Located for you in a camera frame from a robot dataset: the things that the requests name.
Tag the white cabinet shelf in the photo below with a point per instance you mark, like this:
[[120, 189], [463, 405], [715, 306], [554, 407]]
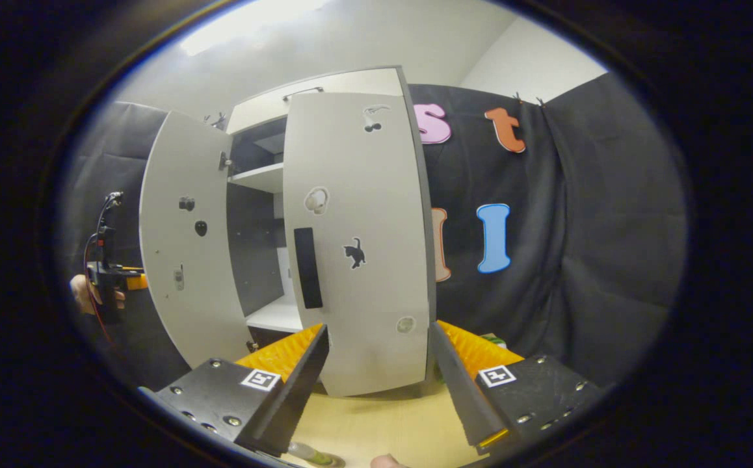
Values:
[[263, 177], [279, 316]]

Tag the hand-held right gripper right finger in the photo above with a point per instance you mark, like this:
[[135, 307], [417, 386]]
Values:
[[461, 390]]

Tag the green label plastic bottle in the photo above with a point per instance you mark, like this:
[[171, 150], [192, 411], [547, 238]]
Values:
[[305, 450]]

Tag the white cabinet door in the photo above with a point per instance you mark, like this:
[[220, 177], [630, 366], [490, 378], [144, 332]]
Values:
[[181, 325], [376, 182]]

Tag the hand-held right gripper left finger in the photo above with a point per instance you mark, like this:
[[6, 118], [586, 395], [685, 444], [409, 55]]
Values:
[[298, 383]]

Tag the white cabinet drawer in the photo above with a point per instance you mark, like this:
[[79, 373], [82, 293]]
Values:
[[337, 83]]

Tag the black backdrop cloth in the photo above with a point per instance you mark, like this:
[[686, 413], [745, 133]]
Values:
[[610, 227]]

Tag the white and grey cabinet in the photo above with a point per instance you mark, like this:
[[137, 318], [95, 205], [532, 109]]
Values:
[[256, 247]]

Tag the toy watermelon slice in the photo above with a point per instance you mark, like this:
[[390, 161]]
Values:
[[493, 339]]

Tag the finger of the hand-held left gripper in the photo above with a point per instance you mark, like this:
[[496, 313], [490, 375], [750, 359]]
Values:
[[137, 281], [132, 268]]

